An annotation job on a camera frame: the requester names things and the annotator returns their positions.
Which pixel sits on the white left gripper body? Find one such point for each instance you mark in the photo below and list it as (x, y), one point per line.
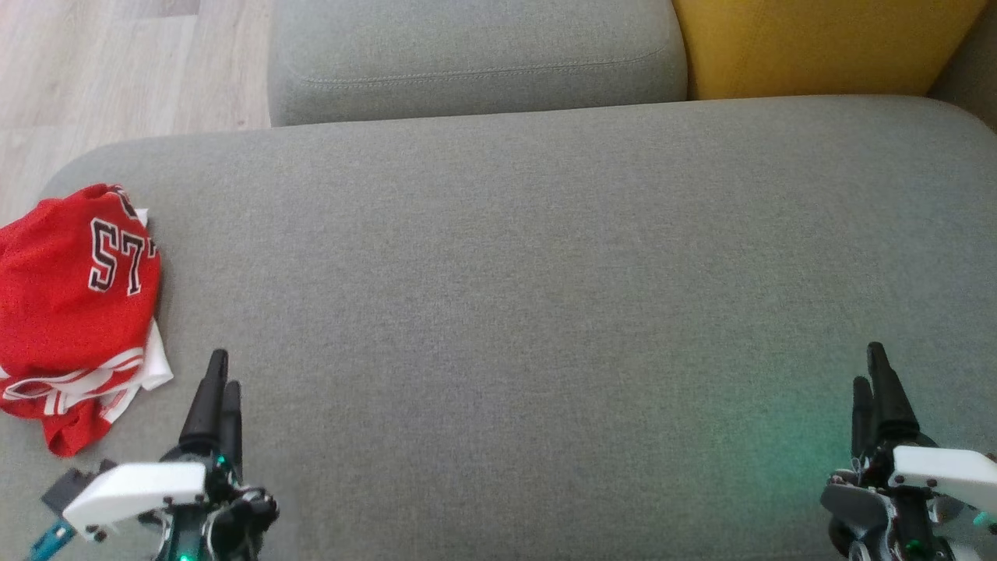
(136, 491)

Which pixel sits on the red white-striped shorts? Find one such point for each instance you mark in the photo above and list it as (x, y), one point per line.
(74, 432)

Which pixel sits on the red basketball jersey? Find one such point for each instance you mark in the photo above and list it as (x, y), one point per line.
(62, 304)

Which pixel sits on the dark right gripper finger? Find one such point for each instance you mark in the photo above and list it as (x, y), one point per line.
(863, 421)
(892, 405)

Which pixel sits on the grey sofa back cushion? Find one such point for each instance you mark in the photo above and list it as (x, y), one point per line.
(475, 54)

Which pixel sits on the grey sofa seat cushion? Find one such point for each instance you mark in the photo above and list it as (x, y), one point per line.
(545, 327)

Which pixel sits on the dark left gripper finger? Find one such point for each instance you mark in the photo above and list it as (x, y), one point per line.
(232, 425)
(206, 405)

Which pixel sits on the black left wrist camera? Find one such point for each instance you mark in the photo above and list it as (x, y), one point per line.
(68, 487)

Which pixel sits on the yellow sofa back cushion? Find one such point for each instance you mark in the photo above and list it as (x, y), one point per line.
(818, 43)

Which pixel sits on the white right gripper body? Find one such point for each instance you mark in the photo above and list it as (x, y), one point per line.
(942, 471)

